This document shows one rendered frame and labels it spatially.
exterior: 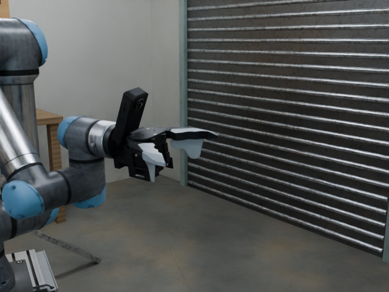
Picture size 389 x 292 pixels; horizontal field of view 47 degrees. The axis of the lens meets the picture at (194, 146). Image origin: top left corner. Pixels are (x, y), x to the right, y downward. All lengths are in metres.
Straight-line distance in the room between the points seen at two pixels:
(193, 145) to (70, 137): 0.27
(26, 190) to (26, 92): 0.34
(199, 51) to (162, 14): 0.68
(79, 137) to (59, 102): 3.26
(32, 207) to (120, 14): 3.70
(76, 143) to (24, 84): 0.26
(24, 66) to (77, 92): 3.14
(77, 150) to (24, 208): 0.16
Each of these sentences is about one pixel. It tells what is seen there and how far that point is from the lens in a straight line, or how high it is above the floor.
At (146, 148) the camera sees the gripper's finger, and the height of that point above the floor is 1.23.
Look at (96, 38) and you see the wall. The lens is 4.33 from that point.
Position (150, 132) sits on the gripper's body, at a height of 1.25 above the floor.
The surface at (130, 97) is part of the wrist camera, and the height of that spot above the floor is 1.31.
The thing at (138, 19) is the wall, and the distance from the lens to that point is 4.59.
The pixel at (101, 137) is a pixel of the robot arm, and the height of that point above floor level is 1.23.
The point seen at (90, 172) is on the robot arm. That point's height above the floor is 1.14.
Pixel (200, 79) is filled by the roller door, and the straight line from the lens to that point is 4.05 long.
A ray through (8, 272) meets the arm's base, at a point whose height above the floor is 0.86.
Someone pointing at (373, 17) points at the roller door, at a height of 1.54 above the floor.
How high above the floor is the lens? 1.42
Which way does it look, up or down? 14 degrees down
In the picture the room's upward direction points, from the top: straight up
